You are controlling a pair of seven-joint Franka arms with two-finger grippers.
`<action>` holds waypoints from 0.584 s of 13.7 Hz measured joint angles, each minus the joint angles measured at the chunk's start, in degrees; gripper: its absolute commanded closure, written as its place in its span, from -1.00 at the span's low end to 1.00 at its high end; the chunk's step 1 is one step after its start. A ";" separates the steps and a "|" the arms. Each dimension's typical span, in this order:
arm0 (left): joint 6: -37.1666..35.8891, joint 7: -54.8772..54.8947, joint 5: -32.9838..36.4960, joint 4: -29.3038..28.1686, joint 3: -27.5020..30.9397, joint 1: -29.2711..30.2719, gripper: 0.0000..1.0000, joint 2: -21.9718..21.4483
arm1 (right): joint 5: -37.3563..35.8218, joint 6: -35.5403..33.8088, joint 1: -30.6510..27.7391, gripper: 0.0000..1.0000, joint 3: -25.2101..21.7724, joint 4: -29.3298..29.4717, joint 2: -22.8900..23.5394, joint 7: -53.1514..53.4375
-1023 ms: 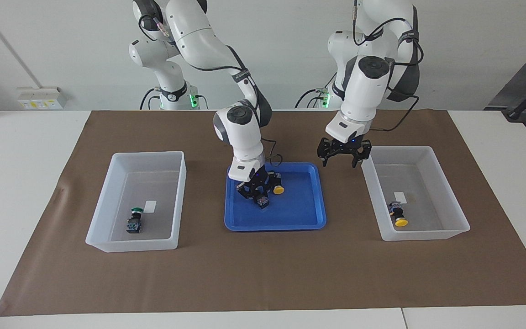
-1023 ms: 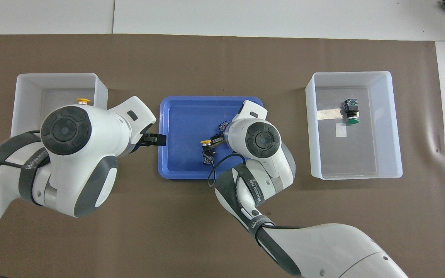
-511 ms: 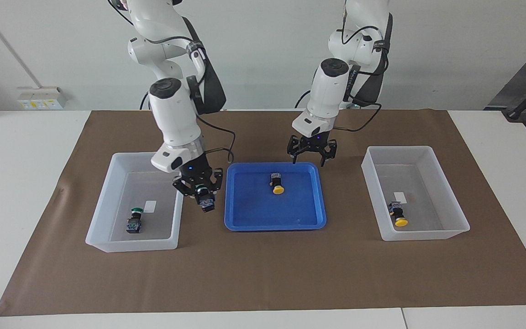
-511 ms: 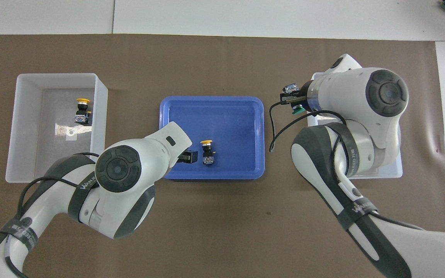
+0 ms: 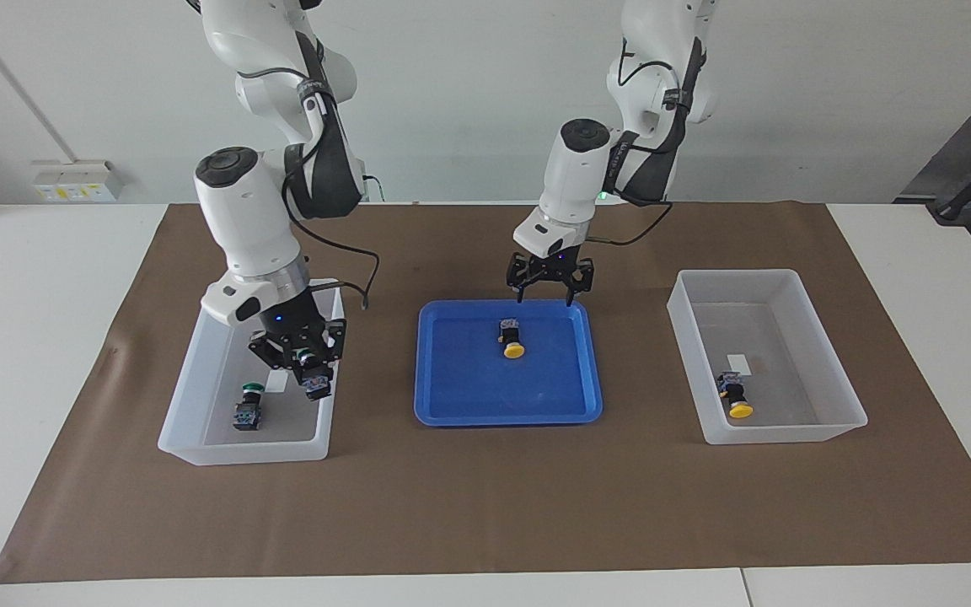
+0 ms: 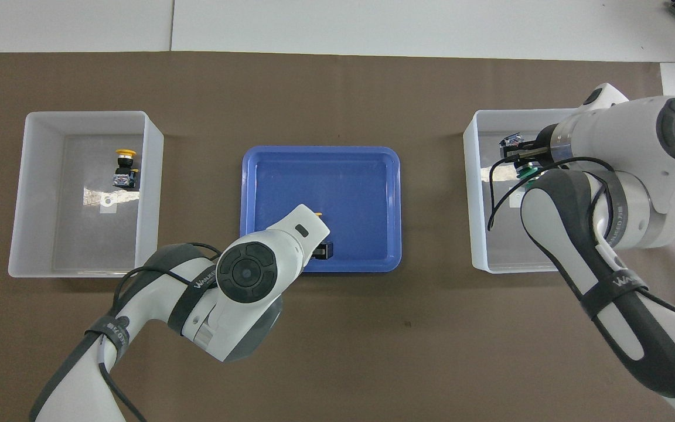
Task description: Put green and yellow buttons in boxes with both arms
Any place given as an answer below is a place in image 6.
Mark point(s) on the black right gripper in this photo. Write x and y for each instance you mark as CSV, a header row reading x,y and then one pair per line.
x,y
544,146

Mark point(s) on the green push button switch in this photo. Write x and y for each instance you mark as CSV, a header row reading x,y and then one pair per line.
x,y
511,141

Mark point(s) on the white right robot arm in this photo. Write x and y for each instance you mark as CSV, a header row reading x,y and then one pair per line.
x,y
624,146

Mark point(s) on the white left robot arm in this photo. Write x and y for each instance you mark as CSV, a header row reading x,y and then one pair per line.
x,y
249,272

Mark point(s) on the white paper sticker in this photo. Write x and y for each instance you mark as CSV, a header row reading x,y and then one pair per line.
x,y
107,205
515,200

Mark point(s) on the blue plastic tray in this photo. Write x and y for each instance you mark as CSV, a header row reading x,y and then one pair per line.
x,y
343,187

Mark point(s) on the translucent white plastic box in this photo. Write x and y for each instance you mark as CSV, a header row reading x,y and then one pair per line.
x,y
38,234
478,240

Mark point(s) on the brown paper table mat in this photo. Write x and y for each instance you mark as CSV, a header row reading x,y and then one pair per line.
x,y
372,351

